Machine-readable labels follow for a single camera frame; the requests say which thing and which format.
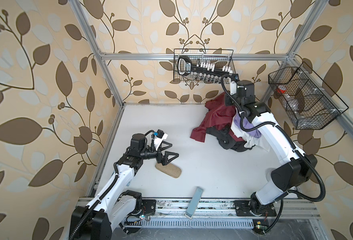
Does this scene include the maroon cloth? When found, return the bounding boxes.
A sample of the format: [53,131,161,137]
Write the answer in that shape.
[190,93,236,143]

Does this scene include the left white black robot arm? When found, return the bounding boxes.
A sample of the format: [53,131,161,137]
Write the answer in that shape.
[68,130,179,240]

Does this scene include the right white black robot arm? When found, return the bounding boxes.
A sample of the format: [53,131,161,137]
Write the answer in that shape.
[220,74,326,216]

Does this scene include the purple cloth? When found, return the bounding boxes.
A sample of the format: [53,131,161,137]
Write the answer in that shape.
[231,115,262,139]

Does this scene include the black cloth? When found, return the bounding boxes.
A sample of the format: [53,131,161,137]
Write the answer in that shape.
[206,125,253,153]

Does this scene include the white cloth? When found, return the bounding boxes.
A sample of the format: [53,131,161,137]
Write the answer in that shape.
[230,115,271,152]

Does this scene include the black socket holder tool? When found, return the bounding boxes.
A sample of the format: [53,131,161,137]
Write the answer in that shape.
[174,55,235,77]

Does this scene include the back black wire basket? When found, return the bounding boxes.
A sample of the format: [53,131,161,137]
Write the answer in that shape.
[173,48,235,84]

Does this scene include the black wire basket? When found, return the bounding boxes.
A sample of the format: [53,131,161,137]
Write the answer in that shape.
[268,62,348,130]
[173,48,235,84]

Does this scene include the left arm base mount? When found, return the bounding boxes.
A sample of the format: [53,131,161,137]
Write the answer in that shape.
[123,199,157,226]

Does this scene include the aluminium front rail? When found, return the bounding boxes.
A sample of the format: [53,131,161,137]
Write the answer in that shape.
[138,198,320,220]

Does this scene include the right black wire basket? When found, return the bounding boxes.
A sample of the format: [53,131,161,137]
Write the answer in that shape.
[268,62,348,130]

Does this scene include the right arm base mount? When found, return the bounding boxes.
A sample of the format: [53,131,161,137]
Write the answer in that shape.
[233,200,277,218]

